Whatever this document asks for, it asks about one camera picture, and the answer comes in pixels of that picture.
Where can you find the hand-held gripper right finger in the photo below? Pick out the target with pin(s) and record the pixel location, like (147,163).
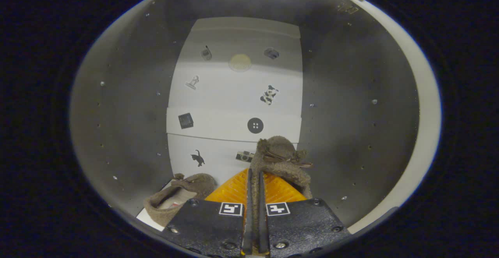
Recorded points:
(300,227)

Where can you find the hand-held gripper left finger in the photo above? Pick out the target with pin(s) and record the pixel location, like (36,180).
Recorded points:
(210,227)

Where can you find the brown fuzzy shoe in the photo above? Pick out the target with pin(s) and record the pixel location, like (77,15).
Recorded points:
(278,149)
(199,182)

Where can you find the grey shoe cabinet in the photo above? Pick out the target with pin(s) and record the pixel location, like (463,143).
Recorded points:
(128,113)

